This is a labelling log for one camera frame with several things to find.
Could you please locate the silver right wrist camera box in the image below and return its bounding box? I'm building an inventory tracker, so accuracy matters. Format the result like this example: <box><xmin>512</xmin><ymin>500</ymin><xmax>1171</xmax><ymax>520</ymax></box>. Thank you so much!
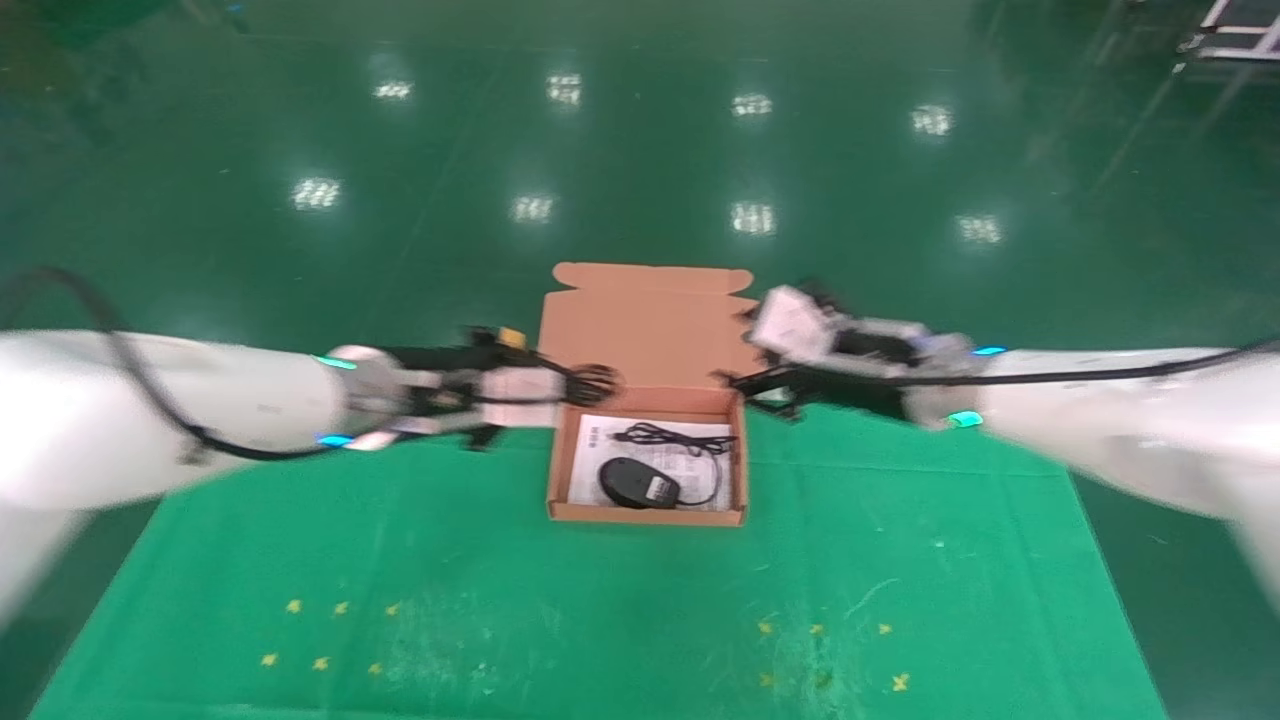
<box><xmin>748</xmin><ymin>284</ymin><xmax>839</xmax><ymax>363</ymax></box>

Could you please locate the black data cable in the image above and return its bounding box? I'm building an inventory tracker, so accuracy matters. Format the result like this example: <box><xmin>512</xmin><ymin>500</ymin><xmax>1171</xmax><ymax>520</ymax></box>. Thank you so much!
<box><xmin>565</xmin><ymin>362</ymin><xmax>628</xmax><ymax>406</ymax></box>

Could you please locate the white wheeled cart frame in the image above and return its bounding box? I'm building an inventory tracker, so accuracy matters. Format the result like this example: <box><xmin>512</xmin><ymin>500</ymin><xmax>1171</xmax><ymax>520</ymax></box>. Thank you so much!
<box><xmin>1178</xmin><ymin>0</ymin><xmax>1280</xmax><ymax>63</ymax></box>

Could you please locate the open brown cardboard box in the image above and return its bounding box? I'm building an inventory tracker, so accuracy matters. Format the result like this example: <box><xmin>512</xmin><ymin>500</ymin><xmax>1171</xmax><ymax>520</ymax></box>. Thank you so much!
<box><xmin>537</xmin><ymin>262</ymin><xmax>767</xmax><ymax>528</ymax></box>

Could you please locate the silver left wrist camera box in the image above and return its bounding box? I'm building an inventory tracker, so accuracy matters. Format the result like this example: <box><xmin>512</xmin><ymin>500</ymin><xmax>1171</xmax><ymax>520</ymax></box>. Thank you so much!
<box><xmin>478</xmin><ymin>328</ymin><xmax>563</xmax><ymax>433</ymax></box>

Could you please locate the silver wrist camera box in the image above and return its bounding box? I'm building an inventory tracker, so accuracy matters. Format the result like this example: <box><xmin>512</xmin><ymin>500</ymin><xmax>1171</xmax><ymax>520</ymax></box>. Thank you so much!
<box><xmin>478</xmin><ymin>328</ymin><xmax>563</xmax><ymax>433</ymax></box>
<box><xmin>748</xmin><ymin>284</ymin><xmax>839</xmax><ymax>363</ymax></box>

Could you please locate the black wired computer mouse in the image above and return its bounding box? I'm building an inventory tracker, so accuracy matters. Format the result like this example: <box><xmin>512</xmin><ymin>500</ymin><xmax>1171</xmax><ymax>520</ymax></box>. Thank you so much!
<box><xmin>597</xmin><ymin>421</ymin><xmax>740</xmax><ymax>512</ymax></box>

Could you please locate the green table mat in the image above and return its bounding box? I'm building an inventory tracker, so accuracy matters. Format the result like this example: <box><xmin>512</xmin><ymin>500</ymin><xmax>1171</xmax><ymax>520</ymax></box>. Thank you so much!
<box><xmin>30</xmin><ymin>400</ymin><xmax>1171</xmax><ymax>720</ymax></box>

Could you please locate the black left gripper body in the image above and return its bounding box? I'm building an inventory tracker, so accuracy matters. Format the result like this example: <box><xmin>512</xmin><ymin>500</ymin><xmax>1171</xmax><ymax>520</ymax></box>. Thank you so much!
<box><xmin>330</xmin><ymin>343</ymin><xmax>506</xmax><ymax>453</ymax></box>

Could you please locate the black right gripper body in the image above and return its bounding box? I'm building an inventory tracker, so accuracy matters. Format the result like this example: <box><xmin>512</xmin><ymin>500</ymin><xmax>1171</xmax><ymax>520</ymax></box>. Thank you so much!
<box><xmin>800</xmin><ymin>320</ymin><xmax>989</xmax><ymax>433</ymax></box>

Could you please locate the white printed instruction sheet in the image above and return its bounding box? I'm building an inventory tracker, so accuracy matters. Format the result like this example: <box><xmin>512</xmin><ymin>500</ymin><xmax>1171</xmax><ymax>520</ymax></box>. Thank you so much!
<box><xmin>568</xmin><ymin>413</ymin><xmax>738</xmax><ymax>512</ymax></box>

